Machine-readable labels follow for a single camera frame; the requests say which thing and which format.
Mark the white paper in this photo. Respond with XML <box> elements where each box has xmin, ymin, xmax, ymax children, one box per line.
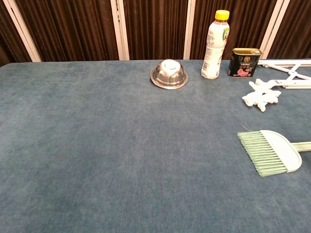
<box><xmin>242</xmin><ymin>79</ymin><xmax>282</xmax><ymax>112</ymax></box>

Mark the mint green hand brush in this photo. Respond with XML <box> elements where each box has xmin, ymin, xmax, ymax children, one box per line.
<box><xmin>237</xmin><ymin>130</ymin><xmax>311</xmax><ymax>177</ymax></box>

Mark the upturned stainless steel bowl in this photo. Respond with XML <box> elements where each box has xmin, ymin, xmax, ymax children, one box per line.
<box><xmin>150</xmin><ymin>59</ymin><xmax>189</xmax><ymax>90</ymax></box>

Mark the blue velvet tablecloth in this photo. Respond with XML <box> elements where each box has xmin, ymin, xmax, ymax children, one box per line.
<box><xmin>0</xmin><ymin>59</ymin><xmax>311</xmax><ymax>233</ymax></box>

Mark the white yellow-capped drink bottle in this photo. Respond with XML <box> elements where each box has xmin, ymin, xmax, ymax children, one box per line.
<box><xmin>200</xmin><ymin>10</ymin><xmax>231</xmax><ymax>80</ymax></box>

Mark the black luncheon meat can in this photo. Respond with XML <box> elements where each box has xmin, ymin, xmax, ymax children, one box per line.
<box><xmin>227</xmin><ymin>48</ymin><xmax>263</xmax><ymax>78</ymax></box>

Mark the brown pleated curtain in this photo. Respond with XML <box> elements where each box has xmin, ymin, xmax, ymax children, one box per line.
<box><xmin>0</xmin><ymin>0</ymin><xmax>311</xmax><ymax>67</ymax></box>

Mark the white folding plastic rack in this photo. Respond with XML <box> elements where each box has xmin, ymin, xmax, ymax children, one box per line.
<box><xmin>257</xmin><ymin>59</ymin><xmax>311</xmax><ymax>90</ymax></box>

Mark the white screen frame post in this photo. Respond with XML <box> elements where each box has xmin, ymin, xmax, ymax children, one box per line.
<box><xmin>110</xmin><ymin>0</ymin><xmax>130</xmax><ymax>61</ymax></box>
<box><xmin>2</xmin><ymin>0</ymin><xmax>42</xmax><ymax>63</ymax></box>
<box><xmin>183</xmin><ymin>0</ymin><xmax>196</xmax><ymax>60</ymax></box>
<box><xmin>259</xmin><ymin>0</ymin><xmax>291</xmax><ymax>59</ymax></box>

